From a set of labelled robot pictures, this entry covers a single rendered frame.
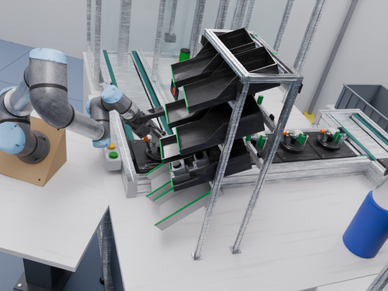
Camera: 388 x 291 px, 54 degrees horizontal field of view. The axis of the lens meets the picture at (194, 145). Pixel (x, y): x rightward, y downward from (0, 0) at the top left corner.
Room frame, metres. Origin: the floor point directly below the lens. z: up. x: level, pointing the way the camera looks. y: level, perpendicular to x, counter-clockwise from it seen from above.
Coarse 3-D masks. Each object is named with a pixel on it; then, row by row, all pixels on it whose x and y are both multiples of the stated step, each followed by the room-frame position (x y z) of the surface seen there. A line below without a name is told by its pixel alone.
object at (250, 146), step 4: (280, 68) 1.14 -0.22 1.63; (280, 72) 1.13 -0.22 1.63; (232, 100) 1.02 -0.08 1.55; (256, 100) 1.21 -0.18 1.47; (232, 104) 1.00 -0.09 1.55; (260, 104) 1.19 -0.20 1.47; (232, 108) 1.00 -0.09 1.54; (260, 108) 1.16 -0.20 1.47; (264, 112) 1.14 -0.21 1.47; (264, 116) 1.13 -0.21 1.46; (268, 116) 1.11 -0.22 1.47; (268, 120) 1.10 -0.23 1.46; (272, 120) 1.09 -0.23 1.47; (272, 124) 1.08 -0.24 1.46; (276, 124) 1.07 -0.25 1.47; (244, 140) 1.20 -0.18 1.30; (220, 144) 1.01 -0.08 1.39; (248, 144) 1.17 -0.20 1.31; (220, 148) 1.00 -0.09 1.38; (252, 148) 1.14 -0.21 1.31; (252, 152) 1.13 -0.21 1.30; (256, 152) 1.12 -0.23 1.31; (256, 156) 1.10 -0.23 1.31; (256, 160) 1.10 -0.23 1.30; (260, 160) 1.08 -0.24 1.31; (260, 164) 1.07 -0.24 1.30
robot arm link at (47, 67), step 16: (48, 48) 1.11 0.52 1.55; (32, 64) 1.06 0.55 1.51; (48, 64) 1.06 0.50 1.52; (64, 64) 1.11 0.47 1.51; (32, 80) 1.02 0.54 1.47; (48, 80) 1.02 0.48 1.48; (64, 80) 1.06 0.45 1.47; (0, 96) 1.27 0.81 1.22; (16, 96) 1.16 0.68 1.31; (0, 112) 1.22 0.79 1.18; (16, 112) 1.20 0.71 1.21
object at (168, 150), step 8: (168, 136) 1.23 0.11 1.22; (176, 136) 1.24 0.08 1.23; (160, 144) 1.19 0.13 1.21; (168, 144) 1.21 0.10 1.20; (176, 144) 1.20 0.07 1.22; (168, 152) 1.16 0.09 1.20; (176, 152) 1.15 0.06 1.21; (192, 152) 1.13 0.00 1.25; (168, 160) 1.11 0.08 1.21; (176, 160) 1.11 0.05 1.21
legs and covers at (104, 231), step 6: (108, 210) 1.32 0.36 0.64; (108, 216) 1.33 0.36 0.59; (102, 222) 1.63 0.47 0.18; (108, 222) 1.33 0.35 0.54; (102, 228) 1.58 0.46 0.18; (108, 228) 1.33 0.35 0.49; (102, 234) 1.35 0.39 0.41; (108, 234) 1.33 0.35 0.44; (102, 240) 1.34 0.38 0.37; (108, 240) 1.32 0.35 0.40; (102, 246) 1.34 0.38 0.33; (108, 246) 1.33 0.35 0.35; (102, 252) 1.32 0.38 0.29; (108, 252) 1.33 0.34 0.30; (102, 258) 1.31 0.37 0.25; (108, 258) 1.33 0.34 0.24; (102, 264) 1.31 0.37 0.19; (108, 264) 1.33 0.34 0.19; (102, 270) 1.31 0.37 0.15; (108, 270) 1.29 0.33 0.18; (102, 276) 1.32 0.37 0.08; (108, 276) 1.26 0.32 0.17; (102, 282) 1.32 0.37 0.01; (108, 282) 1.22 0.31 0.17; (108, 288) 1.19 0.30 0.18
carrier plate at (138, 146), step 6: (132, 144) 1.46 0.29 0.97; (138, 144) 1.47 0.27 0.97; (144, 144) 1.48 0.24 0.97; (132, 150) 1.43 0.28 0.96; (138, 150) 1.43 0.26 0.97; (144, 150) 1.44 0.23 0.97; (138, 156) 1.38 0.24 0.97; (144, 156) 1.39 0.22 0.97; (138, 162) 1.34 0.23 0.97; (144, 162) 1.35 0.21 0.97; (150, 162) 1.36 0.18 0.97; (156, 162) 1.37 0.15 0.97; (138, 168) 1.31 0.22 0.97; (144, 168) 1.31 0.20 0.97; (150, 168) 1.32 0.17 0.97
